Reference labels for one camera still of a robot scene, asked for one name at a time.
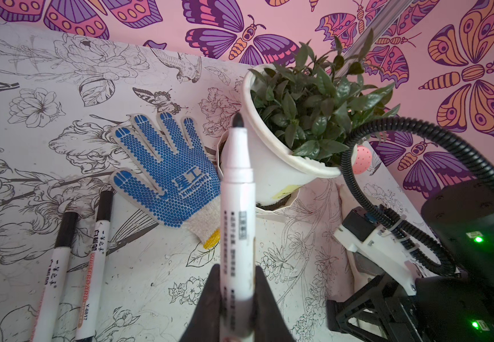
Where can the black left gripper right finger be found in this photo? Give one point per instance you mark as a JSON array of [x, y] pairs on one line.
[[269, 324]]

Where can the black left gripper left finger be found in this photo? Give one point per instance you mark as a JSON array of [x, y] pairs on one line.
[[205, 322]]

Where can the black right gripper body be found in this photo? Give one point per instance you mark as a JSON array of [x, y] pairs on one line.
[[380, 311]]

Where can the white marker pen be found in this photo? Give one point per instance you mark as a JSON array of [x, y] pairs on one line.
[[237, 274], [95, 270], [55, 279]]

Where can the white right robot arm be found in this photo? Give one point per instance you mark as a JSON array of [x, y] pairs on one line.
[[437, 287]]

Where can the blue dotted knit glove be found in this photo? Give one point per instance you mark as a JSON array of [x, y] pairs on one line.
[[174, 180]]

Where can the white potted green plant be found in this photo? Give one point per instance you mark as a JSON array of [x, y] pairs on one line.
[[298, 117]]

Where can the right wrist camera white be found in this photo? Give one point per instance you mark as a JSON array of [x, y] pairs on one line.
[[373, 251]]

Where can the aluminium frame post right rear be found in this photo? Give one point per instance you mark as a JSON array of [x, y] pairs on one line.
[[379, 25]]

